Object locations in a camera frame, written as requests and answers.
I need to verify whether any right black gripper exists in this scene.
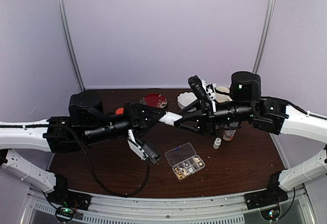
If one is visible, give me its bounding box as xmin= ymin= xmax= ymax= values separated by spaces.
xmin=173 ymin=98 xmax=255 ymax=138

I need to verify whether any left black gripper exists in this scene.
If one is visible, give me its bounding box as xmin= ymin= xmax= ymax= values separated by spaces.
xmin=83 ymin=102 xmax=166 ymax=146

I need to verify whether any small white bottle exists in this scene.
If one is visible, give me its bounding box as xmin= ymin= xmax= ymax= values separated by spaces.
xmin=213 ymin=138 xmax=222 ymax=149
xmin=159 ymin=111 xmax=182 ymax=126

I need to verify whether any orange pill bottle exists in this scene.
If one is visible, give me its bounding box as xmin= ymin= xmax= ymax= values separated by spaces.
xmin=115 ymin=107 xmax=124 ymax=115

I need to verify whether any grey cap supplement bottle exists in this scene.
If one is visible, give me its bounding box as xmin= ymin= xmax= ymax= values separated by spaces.
xmin=222 ymin=125 xmax=236 ymax=142

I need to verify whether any clear plastic pill organizer box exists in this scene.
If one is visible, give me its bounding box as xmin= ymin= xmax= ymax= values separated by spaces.
xmin=165 ymin=143 xmax=205 ymax=180

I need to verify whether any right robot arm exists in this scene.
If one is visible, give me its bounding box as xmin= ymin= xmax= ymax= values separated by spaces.
xmin=173 ymin=71 xmax=326 ymax=143

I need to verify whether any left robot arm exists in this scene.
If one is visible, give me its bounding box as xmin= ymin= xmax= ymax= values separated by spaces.
xmin=1 ymin=91 xmax=180 ymax=206

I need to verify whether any white scalloped bowl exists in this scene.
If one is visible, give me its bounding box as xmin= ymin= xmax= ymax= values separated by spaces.
xmin=177 ymin=92 xmax=197 ymax=109

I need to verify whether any red floral plate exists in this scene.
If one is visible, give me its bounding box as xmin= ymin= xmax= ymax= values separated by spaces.
xmin=139 ymin=94 xmax=168 ymax=108

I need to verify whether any cream ribbed mug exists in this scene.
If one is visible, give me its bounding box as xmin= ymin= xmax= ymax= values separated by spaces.
xmin=216 ymin=86 xmax=232 ymax=103

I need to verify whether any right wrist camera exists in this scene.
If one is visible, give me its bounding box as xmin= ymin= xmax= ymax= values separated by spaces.
xmin=188 ymin=75 xmax=217 ymax=113

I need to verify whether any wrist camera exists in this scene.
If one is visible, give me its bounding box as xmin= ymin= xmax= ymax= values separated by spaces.
xmin=188 ymin=75 xmax=217 ymax=113
xmin=126 ymin=129 xmax=161 ymax=164

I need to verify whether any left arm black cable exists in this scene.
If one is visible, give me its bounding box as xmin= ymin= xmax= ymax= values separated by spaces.
xmin=0 ymin=121 xmax=151 ymax=198

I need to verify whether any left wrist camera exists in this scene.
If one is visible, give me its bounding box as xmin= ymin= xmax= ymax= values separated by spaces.
xmin=126 ymin=129 xmax=161 ymax=164

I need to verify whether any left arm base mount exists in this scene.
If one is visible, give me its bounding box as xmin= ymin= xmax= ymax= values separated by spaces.
xmin=45 ymin=190 xmax=91 ymax=211

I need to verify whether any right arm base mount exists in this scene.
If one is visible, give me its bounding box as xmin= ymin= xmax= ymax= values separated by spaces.
xmin=244 ymin=189 xmax=288 ymax=210

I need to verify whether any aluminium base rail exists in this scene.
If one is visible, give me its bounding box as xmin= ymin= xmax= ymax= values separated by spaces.
xmin=18 ymin=187 xmax=318 ymax=223

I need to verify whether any right aluminium frame post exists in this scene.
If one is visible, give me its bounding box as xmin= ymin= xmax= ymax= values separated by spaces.
xmin=252 ymin=0 xmax=276 ymax=74

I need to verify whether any aluminium frame post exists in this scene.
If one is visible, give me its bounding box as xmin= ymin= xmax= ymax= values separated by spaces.
xmin=252 ymin=0 xmax=276 ymax=74
xmin=57 ymin=0 xmax=85 ymax=91

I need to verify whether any left aluminium frame post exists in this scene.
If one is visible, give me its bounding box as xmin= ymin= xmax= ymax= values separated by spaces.
xmin=57 ymin=0 xmax=85 ymax=91

